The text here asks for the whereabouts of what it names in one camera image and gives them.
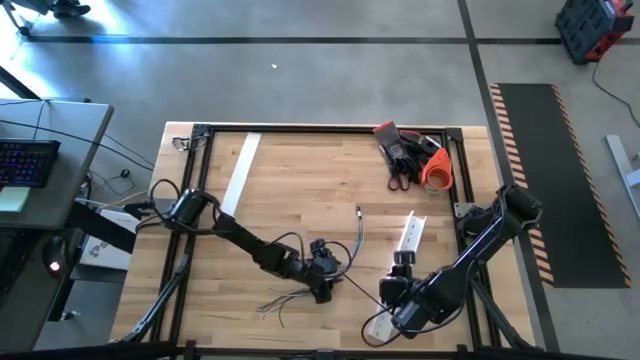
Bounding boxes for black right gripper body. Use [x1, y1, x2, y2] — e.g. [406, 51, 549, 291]
[378, 250, 428, 335]

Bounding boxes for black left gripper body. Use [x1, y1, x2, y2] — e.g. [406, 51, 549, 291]
[293, 238, 343, 305]

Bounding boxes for bundle of coloured cables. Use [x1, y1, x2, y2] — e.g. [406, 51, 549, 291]
[319, 205, 366, 281]

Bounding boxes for white wire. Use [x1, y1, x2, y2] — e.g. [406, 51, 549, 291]
[256, 288, 321, 314]

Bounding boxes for yellow wire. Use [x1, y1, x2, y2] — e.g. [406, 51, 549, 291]
[259, 289, 321, 316]

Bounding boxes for green wire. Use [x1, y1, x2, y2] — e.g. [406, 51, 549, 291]
[276, 289, 321, 327]

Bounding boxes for white slotted cable raceway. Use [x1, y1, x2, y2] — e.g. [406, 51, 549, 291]
[367, 209, 429, 344]

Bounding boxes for orange tape dispenser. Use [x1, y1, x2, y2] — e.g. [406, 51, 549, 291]
[419, 147, 455, 192]

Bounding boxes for black work glove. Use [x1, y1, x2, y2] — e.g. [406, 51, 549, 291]
[399, 129, 444, 174]

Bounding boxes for black hazard-striped floor mat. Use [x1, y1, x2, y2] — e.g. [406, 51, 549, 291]
[489, 82, 632, 290]

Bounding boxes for clear safety glasses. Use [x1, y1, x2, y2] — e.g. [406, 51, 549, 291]
[172, 135, 201, 152]

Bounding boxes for white cardboard box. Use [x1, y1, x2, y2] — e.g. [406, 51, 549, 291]
[77, 207, 139, 272]

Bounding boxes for light grey metal beam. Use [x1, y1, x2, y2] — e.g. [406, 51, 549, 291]
[605, 133, 640, 221]

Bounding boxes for black computer mouse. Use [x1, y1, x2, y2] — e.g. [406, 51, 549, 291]
[42, 235, 69, 279]

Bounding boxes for grey desk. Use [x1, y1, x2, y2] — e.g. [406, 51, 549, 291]
[0, 98, 115, 231]

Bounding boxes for black keyboard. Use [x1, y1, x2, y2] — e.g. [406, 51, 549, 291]
[0, 138, 62, 189]

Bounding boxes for green sticky note pad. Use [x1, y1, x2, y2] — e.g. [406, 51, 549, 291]
[0, 185, 32, 214]

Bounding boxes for black red tool crate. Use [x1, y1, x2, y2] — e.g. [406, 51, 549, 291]
[554, 0, 636, 65]

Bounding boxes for person's shoe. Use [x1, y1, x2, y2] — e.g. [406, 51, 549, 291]
[52, 0, 92, 19]

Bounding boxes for red handled scissors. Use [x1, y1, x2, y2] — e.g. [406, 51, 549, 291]
[387, 149, 412, 193]

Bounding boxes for blue aluminium rail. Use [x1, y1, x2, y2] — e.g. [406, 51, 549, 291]
[117, 122, 539, 351]

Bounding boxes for black desk cable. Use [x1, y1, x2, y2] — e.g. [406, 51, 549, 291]
[0, 117, 156, 172]

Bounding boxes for black floor cable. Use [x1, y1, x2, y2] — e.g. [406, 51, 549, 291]
[592, 58, 640, 129]

